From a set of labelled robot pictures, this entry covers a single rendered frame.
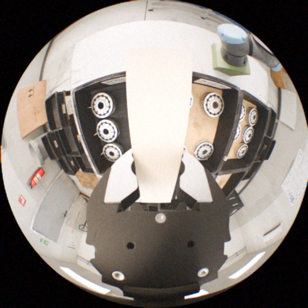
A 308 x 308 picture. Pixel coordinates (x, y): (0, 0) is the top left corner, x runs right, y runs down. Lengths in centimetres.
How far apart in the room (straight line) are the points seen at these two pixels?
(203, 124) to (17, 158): 284
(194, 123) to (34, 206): 307
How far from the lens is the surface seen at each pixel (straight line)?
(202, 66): 60
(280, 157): 347
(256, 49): 46
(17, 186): 269
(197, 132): 43
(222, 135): 45
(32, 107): 258
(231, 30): 46
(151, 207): 174
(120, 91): 40
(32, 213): 294
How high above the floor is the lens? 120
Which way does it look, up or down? 57 degrees down
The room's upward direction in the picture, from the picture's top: 180 degrees counter-clockwise
